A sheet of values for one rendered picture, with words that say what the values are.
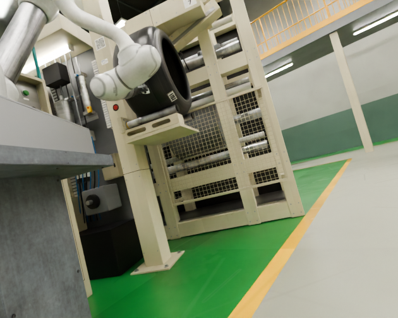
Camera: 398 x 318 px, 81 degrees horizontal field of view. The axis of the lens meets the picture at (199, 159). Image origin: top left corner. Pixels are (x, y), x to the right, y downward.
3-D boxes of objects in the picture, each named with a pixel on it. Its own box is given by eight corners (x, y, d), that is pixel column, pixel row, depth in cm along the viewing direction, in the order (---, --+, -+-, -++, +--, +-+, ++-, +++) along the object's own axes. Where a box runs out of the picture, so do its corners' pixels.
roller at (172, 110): (128, 130, 145) (124, 125, 142) (130, 126, 148) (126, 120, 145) (179, 113, 135) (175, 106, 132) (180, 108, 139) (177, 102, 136)
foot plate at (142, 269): (130, 275, 144) (129, 272, 144) (151, 257, 170) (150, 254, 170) (168, 269, 137) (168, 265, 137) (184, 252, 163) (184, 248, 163)
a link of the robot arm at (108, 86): (116, 105, 104) (139, 89, 100) (94, 106, 89) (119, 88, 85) (103, 84, 103) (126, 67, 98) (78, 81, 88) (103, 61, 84)
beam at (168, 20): (127, 40, 180) (122, 21, 181) (144, 53, 204) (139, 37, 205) (201, 4, 163) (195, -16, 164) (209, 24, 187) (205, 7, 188)
